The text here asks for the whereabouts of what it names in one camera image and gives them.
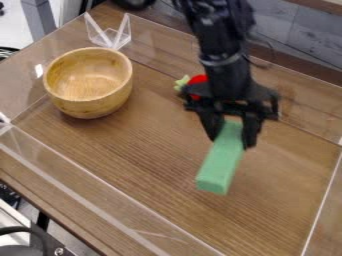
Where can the black metal bracket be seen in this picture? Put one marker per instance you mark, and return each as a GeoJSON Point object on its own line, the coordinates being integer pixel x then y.
{"type": "Point", "coordinates": [44, 241]}

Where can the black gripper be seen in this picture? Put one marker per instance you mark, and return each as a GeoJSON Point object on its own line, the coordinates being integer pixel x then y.
{"type": "Point", "coordinates": [232, 93]}

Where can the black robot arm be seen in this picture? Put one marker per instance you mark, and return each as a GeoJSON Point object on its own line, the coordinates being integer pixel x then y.
{"type": "Point", "coordinates": [220, 24]}

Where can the black table leg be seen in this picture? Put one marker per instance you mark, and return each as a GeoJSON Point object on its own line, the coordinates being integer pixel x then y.
{"type": "Point", "coordinates": [42, 221]}

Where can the clear acrylic tray walls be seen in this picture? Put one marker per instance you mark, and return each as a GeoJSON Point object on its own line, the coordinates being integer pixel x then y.
{"type": "Point", "coordinates": [113, 177]}

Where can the grey post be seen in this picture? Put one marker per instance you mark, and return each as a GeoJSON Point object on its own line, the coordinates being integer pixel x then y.
{"type": "Point", "coordinates": [38, 16]}

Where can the red plush tomato toy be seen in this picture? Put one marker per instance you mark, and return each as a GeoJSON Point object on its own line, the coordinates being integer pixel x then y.
{"type": "Point", "coordinates": [187, 86]}

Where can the brown wooden bowl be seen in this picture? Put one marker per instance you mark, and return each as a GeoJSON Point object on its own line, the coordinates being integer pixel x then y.
{"type": "Point", "coordinates": [88, 82]}

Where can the green rectangular stick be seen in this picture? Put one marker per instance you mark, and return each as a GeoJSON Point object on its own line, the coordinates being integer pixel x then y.
{"type": "Point", "coordinates": [220, 162]}

